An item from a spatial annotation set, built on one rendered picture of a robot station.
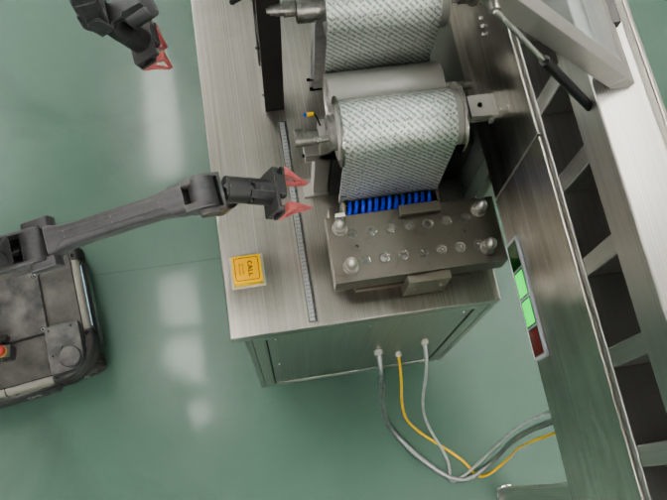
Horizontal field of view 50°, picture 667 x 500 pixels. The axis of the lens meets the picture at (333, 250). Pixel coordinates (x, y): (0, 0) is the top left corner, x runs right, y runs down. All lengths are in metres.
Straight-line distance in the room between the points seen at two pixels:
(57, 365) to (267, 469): 0.78
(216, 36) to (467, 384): 1.47
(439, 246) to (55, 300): 1.38
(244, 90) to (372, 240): 0.58
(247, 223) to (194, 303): 0.94
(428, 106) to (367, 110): 0.12
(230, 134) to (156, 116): 1.14
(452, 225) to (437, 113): 0.32
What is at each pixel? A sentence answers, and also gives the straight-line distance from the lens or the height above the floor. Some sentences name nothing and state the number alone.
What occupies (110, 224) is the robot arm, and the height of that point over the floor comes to 1.17.
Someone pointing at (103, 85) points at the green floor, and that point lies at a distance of 3.13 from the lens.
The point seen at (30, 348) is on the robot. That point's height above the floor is 0.24.
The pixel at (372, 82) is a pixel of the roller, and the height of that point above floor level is 1.23.
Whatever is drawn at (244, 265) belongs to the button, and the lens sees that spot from 1.73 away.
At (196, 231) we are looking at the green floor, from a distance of 2.77.
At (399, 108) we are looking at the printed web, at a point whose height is 1.31.
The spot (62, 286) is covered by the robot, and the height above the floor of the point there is 0.24.
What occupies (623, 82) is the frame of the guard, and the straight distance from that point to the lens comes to 1.16.
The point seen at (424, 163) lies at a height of 1.18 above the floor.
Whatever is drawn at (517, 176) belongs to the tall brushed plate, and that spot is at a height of 1.30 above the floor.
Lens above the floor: 2.56
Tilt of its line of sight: 71 degrees down
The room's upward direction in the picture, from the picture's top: 7 degrees clockwise
